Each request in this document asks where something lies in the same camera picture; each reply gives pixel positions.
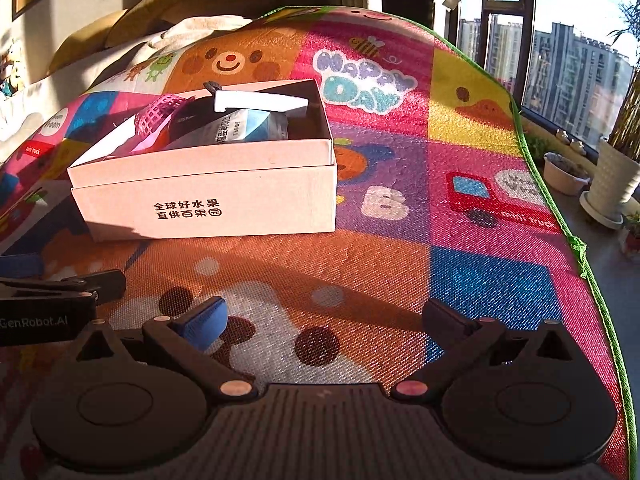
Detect small plush toys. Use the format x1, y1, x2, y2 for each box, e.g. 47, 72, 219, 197
0, 40, 26, 98

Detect pink mesh toy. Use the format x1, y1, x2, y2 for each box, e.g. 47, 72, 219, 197
132, 94, 182, 153

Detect colourful printed play mat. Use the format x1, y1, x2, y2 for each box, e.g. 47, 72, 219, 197
0, 6, 631, 480

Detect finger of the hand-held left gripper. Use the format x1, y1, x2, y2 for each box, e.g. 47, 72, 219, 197
0, 254, 46, 279
0, 269, 127, 307

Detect white ribbed plant pot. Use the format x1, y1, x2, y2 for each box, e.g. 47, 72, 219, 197
587, 137, 640, 221

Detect wheeled pot tray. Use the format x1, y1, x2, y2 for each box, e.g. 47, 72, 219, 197
579, 191, 626, 231

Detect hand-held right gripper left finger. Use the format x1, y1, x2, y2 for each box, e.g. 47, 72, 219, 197
75, 296, 258, 403

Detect yellow pillow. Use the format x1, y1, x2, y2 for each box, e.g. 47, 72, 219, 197
160, 0, 261, 23
47, 10, 128, 78
102, 0, 193, 51

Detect white basin planter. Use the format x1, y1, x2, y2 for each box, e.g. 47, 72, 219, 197
542, 152, 591, 196

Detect small potted plant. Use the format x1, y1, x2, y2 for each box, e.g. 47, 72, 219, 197
619, 210, 640, 256

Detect black window frame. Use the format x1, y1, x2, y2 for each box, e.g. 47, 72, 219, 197
430, 0, 640, 161

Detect white bone-shaped plush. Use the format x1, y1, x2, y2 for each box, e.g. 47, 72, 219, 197
0, 110, 46, 161

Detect blue white tissue packet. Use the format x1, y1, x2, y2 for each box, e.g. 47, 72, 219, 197
167, 109, 291, 147

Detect white cardboard box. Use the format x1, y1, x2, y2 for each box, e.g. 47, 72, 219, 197
66, 78, 338, 243

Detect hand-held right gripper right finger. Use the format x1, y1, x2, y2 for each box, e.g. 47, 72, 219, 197
391, 299, 581, 403

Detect bamboo plant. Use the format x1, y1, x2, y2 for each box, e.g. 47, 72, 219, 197
607, 0, 640, 153

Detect low green plants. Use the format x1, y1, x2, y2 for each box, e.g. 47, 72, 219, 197
522, 132, 556, 161

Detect black plush toy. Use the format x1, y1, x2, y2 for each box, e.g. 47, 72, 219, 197
165, 81, 226, 143

